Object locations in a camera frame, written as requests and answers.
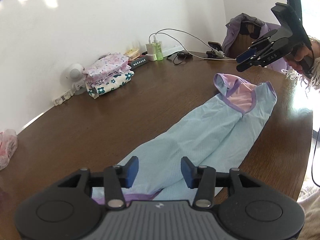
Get white round desk fan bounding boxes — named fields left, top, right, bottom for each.
left=65, top=64, right=87, bottom=95

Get small white socket strip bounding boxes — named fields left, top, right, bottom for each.
left=52, top=90, right=75, bottom=105

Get person's right hand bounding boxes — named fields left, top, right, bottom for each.
left=284, top=53, right=310, bottom=75

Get yellow pink snack packets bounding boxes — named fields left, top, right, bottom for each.
left=124, top=47, right=140, bottom=58

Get green liquid bottle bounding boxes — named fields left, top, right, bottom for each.
left=153, top=36, right=164, bottom=61

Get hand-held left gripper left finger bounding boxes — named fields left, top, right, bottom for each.
left=57, top=156, right=139, bottom=209

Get black box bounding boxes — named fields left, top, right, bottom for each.
left=130, top=57, right=150, bottom=68

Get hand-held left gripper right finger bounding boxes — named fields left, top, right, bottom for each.
left=180, top=156, right=263, bottom=209

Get white power strip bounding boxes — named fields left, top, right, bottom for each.
left=145, top=45, right=187, bottom=62

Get wooden chair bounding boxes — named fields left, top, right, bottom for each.
left=227, top=21, right=268, bottom=60

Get white phone charging cable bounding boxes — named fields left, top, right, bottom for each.
left=154, top=28, right=225, bottom=57

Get beige fluffy cloth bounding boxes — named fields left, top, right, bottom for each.
left=297, top=185, right=320, bottom=240

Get purple jacket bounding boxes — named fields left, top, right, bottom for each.
left=222, top=13, right=295, bottom=72

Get clear red-print plastic bag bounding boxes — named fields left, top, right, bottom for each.
left=0, top=129, right=18, bottom=171

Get smartphone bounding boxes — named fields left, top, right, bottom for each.
left=208, top=41, right=225, bottom=53

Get folded white teal-flower cloth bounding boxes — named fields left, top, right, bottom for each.
left=85, top=69, right=135, bottom=100

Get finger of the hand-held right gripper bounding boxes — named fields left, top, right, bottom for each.
left=236, top=29, right=279, bottom=64
left=236, top=44, right=276, bottom=72

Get folded pink floral cloth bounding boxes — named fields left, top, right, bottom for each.
left=84, top=52, right=131, bottom=85

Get black cable with device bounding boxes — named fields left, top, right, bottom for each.
left=172, top=51, right=194, bottom=65

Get long white cable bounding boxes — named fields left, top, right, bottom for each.
left=148, top=31, right=237, bottom=61

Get pastel pink blue garment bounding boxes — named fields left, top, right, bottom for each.
left=91, top=73, right=278, bottom=204

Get thin black cable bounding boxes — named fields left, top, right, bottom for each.
left=311, top=127, right=320, bottom=188

